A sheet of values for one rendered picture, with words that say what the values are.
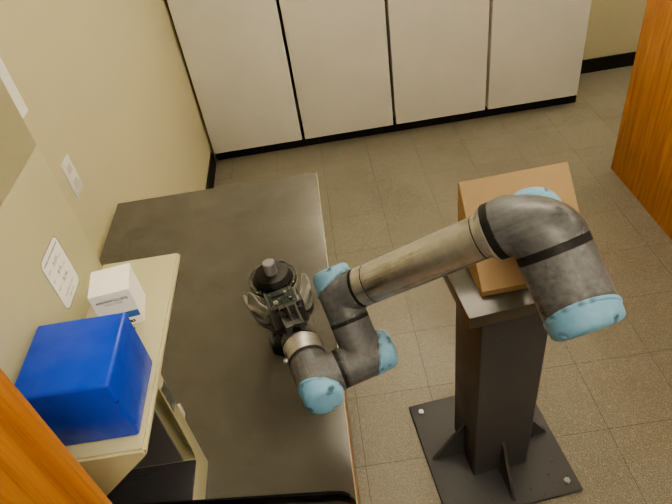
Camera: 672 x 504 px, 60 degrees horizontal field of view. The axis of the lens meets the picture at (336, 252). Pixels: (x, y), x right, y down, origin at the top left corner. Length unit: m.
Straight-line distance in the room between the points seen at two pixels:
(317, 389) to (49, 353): 0.51
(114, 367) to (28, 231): 0.21
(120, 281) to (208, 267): 0.98
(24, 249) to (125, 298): 0.13
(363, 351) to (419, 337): 1.59
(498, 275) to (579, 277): 0.63
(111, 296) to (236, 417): 0.67
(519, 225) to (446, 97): 3.11
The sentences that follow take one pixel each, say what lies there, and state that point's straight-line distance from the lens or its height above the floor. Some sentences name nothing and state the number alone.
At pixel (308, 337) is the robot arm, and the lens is 1.12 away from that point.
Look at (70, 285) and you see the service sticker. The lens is 0.81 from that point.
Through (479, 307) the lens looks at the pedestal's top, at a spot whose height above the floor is 0.94.
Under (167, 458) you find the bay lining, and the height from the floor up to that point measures 1.03.
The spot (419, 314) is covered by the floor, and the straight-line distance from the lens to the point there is 2.74.
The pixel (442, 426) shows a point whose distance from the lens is 2.37.
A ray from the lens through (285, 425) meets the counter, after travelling 1.32.
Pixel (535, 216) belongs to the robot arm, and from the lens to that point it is 0.90.
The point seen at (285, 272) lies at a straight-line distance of 1.28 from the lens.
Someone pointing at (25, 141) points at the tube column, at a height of 1.73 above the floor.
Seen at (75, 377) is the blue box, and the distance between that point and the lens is 0.64.
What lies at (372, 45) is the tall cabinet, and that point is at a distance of 3.74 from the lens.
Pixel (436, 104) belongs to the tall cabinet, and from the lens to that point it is 3.99.
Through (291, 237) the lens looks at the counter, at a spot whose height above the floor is 0.94.
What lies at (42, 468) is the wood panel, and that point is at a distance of 0.55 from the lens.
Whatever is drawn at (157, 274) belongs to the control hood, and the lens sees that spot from 0.85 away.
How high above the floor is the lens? 2.03
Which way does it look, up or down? 41 degrees down
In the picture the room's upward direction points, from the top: 10 degrees counter-clockwise
